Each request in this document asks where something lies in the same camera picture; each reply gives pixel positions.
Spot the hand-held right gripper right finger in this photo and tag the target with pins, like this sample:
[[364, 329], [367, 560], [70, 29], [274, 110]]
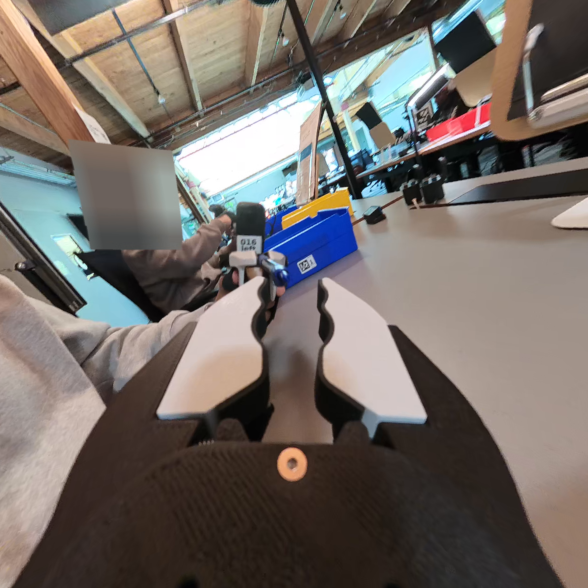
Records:
[[367, 363]]

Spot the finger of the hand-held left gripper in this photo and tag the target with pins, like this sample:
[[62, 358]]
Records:
[[242, 259], [275, 258]]

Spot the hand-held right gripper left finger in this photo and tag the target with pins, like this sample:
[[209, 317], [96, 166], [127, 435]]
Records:
[[216, 363]]

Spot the blue ballpoint pen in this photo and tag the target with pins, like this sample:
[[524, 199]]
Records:
[[278, 273]]

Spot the blue labelled plastic bin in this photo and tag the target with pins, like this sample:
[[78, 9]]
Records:
[[317, 248]]

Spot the person's left forearm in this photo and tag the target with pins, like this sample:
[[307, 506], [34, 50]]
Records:
[[92, 349]]

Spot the grey desk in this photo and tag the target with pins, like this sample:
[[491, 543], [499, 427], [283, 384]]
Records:
[[459, 321]]

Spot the black desk mat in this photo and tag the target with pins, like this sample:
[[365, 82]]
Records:
[[528, 188]]

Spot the person's left hand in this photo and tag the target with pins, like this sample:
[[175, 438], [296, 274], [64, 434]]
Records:
[[232, 287]]

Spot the yellow plastic bin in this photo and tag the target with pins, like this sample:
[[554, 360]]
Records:
[[321, 206]]

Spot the small black box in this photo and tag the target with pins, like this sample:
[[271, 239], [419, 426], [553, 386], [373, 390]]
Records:
[[374, 215]]

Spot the black office chair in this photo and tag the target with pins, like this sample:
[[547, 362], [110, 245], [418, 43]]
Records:
[[119, 285]]

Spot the paper notice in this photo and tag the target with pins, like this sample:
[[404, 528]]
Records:
[[96, 126]]

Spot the wooden workbench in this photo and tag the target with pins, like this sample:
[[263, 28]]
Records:
[[436, 144]]

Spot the small marker sign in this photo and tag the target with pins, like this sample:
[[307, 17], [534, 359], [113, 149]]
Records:
[[425, 115]]

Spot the person's grey sweatshirt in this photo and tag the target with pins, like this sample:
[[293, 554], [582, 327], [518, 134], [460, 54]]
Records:
[[27, 459]]

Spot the white monitor light bar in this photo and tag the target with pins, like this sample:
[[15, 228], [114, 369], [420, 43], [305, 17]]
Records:
[[560, 101], [429, 85]]

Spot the red plastic bin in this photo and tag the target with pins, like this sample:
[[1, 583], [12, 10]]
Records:
[[459, 124]]

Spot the white monitor base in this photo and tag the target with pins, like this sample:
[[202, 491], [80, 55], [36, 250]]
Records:
[[574, 216]]

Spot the wooden post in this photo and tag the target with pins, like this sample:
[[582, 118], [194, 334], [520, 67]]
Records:
[[41, 69]]

